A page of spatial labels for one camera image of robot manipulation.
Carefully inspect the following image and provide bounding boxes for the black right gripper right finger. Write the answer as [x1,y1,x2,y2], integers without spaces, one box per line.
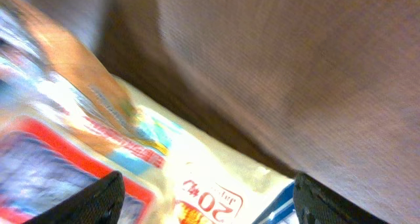
[293,173,387,224]

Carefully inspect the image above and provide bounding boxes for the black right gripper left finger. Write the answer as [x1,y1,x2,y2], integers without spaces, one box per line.
[24,171,125,224]

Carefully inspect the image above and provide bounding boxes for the yellow snack bag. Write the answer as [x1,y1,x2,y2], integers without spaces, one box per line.
[1,0,298,224]

